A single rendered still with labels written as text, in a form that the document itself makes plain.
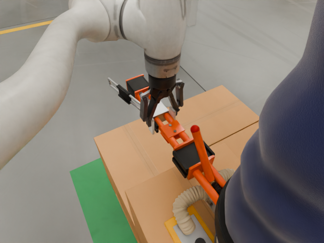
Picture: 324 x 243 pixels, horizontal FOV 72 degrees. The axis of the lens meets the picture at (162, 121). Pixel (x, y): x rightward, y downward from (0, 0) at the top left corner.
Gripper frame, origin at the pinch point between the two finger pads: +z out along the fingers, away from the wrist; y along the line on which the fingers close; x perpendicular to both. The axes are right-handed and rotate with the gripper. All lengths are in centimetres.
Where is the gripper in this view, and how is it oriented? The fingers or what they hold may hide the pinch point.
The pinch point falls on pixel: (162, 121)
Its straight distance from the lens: 74.1
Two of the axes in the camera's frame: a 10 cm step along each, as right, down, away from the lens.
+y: 8.7, -3.6, 3.3
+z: 0.0, 6.7, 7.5
